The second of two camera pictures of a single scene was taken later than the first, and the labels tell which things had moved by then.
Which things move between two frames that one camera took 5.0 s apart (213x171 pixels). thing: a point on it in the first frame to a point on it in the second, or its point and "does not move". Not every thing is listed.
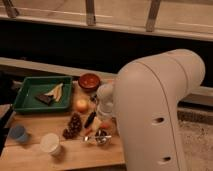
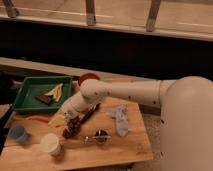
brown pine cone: (74, 126) does not move
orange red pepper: (105, 125) to (39, 118)
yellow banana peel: (56, 92) does not move
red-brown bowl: (89, 82) does not move
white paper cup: (50, 143) does not move
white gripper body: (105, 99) to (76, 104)
